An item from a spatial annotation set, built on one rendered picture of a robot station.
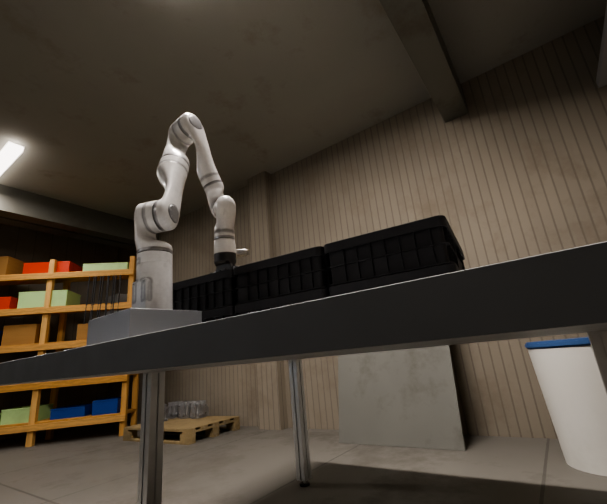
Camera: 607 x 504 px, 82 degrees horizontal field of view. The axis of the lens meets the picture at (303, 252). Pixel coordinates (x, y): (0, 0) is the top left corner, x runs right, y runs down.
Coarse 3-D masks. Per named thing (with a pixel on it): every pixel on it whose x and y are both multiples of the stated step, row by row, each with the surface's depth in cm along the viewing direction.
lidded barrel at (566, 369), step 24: (552, 360) 186; (576, 360) 177; (552, 384) 187; (576, 384) 176; (600, 384) 171; (552, 408) 189; (576, 408) 176; (600, 408) 169; (576, 432) 176; (600, 432) 168; (576, 456) 177; (600, 456) 168
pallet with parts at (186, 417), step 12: (168, 408) 412; (180, 408) 402; (192, 408) 392; (204, 408) 395; (168, 420) 394; (180, 420) 385; (192, 420) 377; (204, 420) 369; (216, 420) 361; (228, 420) 364; (132, 432) 368; (168, 432) 382; (180, 432) 368; (192, 432) 325; (216, 432) 348; (180, 444) 324
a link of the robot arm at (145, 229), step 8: (136, 208) 97; (144, 208) 96; (136, 216) 96; (144, 216) 95; (152, 216) 95; (136, 224) 95; (144, 224) 96; (152, 224) 96; (136, 232) 94; (144, 232) 96; (152, 232) 98; (160, 232) 100; (136, 240) 94; (144, 240) 93; (152, 240) 93; (136, 248) 95; (144, 248) 92; (152, 248) 92; (160, 248) 93; (168, 248) 95
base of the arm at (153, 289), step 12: (144, 252) 92; (156, 252) 92; (168, 252) 95; (144, 264) 91; (156, 264) 92; (168, 264) 94; (144, 276) 90; (156, 276) 91; (168, 276) 93; (132, 288) 91; (144, 288) 89; (156, 288) 90; (168, 288) 92; (132, 300) 90; (144, 300) 88; (156, 300) 89; (168, 300) 91
